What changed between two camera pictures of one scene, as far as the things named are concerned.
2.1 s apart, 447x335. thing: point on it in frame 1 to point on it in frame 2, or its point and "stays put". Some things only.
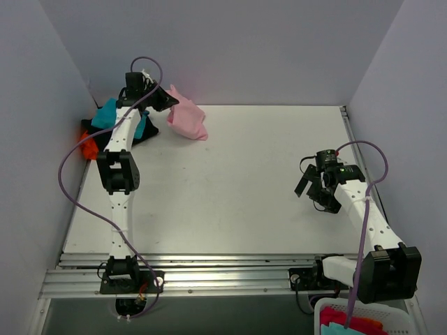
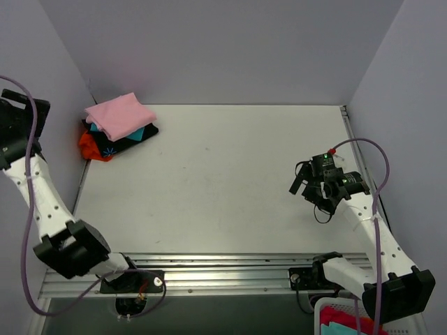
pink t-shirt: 186,117 to 115,117
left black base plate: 144,282 stays put
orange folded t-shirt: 89,146 stays put
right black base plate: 312,279 stays put
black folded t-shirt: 103,140 stays put
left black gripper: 159,98 to 17,103
